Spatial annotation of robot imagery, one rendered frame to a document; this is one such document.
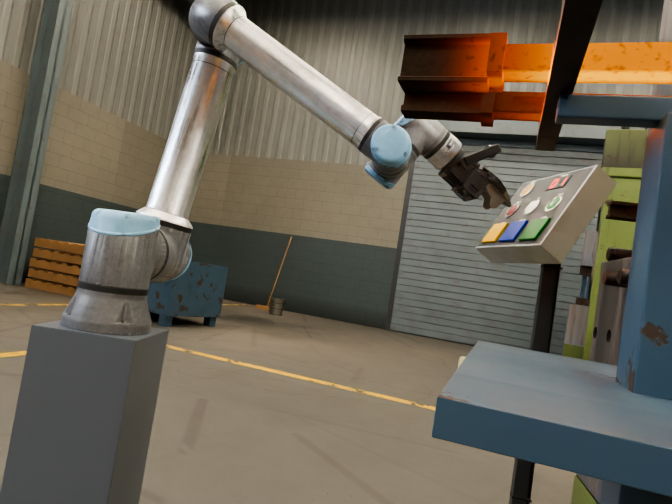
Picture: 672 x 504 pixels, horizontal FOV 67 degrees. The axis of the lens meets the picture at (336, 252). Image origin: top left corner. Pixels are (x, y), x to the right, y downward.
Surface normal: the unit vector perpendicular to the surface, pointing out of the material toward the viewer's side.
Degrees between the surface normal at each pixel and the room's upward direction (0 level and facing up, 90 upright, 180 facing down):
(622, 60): 90
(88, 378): 90
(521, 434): 90
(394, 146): 92
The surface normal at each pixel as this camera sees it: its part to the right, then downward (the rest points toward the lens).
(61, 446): 0.02, -0.05
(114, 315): 0.49, -0.31
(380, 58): -0.32, -0.10
